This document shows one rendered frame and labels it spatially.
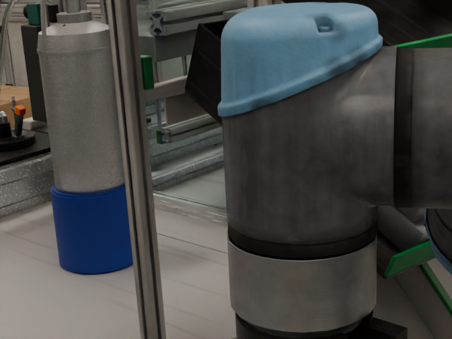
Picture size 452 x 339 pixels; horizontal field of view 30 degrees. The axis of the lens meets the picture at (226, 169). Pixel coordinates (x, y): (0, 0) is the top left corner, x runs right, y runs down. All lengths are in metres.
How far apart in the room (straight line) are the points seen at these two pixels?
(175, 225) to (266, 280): 1.35
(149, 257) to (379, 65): 0.50
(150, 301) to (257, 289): 0.46
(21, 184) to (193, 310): 0.69
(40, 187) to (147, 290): 1.13
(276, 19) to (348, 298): 0.14
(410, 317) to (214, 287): 0.66
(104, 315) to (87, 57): 0.43
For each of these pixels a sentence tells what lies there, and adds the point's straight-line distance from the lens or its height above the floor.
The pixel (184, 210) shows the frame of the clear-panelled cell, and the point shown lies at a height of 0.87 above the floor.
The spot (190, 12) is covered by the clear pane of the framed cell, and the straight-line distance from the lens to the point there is 1.67.
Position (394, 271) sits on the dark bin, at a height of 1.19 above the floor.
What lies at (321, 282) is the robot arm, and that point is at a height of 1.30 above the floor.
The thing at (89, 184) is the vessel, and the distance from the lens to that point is 1.50.
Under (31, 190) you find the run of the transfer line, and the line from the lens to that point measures 1.95.
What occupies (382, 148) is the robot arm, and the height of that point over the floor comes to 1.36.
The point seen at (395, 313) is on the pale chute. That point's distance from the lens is 0.83.
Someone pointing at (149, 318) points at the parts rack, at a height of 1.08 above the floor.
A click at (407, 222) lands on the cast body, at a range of 0.68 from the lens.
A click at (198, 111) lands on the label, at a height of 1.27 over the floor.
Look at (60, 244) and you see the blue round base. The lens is 1.57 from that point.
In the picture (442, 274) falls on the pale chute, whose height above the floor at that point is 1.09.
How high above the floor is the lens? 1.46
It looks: 17 degrees down
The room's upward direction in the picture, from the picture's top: 4 degrees counter-clockwise
